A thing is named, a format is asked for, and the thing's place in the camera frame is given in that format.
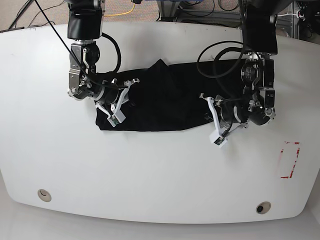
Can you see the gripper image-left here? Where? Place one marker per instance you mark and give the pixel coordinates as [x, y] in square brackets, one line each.
[110, 101]

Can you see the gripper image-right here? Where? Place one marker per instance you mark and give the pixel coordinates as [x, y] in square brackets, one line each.
[224, 114]

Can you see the black t-shirt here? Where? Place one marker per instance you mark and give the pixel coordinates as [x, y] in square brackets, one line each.
[167, 98]

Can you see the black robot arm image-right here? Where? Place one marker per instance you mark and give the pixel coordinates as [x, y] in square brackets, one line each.
[259, 42]

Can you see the red tape rectangle marking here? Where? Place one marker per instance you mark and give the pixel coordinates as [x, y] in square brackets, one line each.
[289, 155]

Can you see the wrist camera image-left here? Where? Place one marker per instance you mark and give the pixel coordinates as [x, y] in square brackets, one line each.
[117, 119]

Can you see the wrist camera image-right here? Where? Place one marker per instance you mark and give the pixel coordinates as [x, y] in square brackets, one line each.
[217, 139]

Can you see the right table cable grommet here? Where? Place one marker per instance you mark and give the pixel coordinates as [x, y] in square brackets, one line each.
[263, 207]

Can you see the table cable grommet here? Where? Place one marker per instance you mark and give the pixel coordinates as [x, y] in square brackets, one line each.
[263, 207]
[44, 195]

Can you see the left table cable grommet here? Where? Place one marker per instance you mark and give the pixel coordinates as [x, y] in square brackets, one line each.
[44, 195]

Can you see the aluminium frame stand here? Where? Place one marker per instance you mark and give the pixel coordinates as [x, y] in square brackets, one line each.
[227, 13]

